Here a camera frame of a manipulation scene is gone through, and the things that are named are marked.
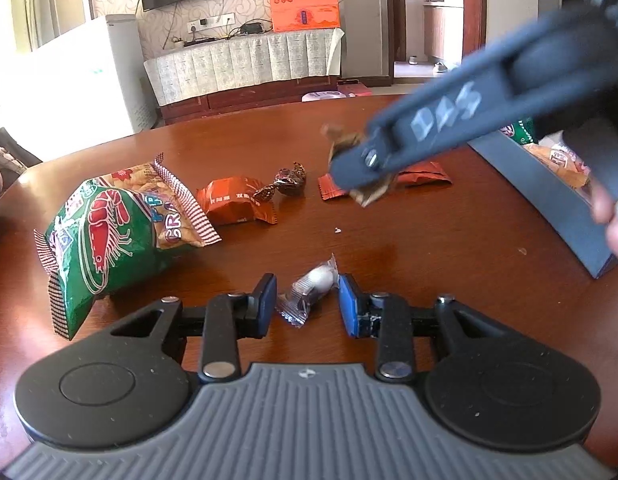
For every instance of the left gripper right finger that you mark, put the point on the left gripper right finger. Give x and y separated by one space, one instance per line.
450 326

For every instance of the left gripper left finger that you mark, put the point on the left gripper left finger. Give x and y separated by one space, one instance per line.
167 324

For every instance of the clear silver candy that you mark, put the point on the clear silver candy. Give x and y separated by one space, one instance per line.
296 303

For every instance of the orange square snack packet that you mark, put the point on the orange square snack packet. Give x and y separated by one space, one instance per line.
235 200

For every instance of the green shrimp cracker bag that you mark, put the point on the green shrimp cracker bag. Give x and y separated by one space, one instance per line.
114 231

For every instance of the red snack bar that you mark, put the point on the red snack bar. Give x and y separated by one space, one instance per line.
418 174

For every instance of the brown gold candy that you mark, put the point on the brown gold candy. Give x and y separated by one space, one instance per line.
287 181

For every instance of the tan crinkled snack packet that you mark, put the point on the tan crinkled snack packet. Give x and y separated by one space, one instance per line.
358 163

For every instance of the person's right hand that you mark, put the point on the person's right hand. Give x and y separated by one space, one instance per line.
605 211

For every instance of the white red small packet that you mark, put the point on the white red small packet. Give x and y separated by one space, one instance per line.
562 162

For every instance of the dark blue cardboard box tray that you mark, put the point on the dark blue cardboard box tray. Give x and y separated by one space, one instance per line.
564 208

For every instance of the kitchen wooden cabinet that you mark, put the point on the kitchen wooden cabinet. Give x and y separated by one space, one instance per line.
443 31

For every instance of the red floor mat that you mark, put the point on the red floor mat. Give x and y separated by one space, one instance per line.
352 88

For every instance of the purple detergent bottle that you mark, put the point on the purple detergent bottle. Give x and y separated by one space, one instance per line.
324 95

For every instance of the tv cabinet with lace cloth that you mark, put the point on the tv cabinet with lace cloth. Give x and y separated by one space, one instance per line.
245 72

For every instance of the white chest freezer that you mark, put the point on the white chest freezer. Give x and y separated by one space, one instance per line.
84 88

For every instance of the orange cardboard gift box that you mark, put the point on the orange cardboard gift box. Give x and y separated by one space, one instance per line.
293 15

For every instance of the black router box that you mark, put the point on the black router box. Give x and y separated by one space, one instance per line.
251 28

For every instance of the white wall power strip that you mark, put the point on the white wall power strip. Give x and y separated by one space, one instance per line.
216 21

